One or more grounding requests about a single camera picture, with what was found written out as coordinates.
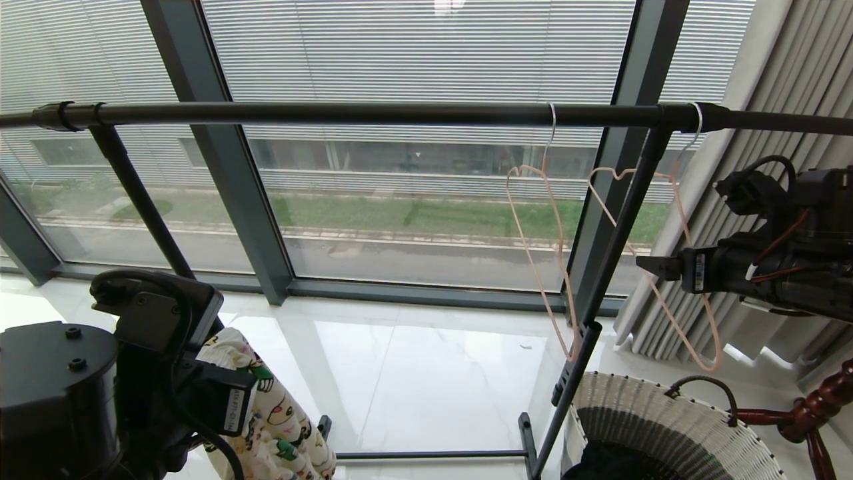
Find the pink clothes hanger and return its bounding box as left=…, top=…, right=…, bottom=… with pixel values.
left=586, top=102, right=725, bottom=373
left=504, top=102, right=582, bottom=364

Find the window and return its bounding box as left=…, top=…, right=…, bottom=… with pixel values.
left=0, top=0, right=757, bottom=317

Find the white laundry basket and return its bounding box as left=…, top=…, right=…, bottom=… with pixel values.
left=562, top=371, right=788, bottom=480

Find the brown wooden stand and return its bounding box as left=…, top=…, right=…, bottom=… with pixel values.
left=733, top=357, right=853, bottom=480

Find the black cable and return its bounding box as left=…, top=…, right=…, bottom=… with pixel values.
left=90, top=269, right=197, bottom=314
left=167, top=360, right=246, bottom=480
left=735, top=155, right=798, bottom=201

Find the cream printed garment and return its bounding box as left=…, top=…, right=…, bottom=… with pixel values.
left=195, top=327, right=338, bottom=480

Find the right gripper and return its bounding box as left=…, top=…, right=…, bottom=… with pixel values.
left=706, top=230, right=810, bottom=304

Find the black clothes rack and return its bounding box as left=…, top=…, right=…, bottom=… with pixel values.
left=0, top=100, right=853, bottom=480

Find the black garment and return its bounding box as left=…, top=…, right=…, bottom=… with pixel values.
left=577, top=440, right=667, bottom=480

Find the beige curtain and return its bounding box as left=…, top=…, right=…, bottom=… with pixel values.
left=612, top=0, right=853, bottom=394

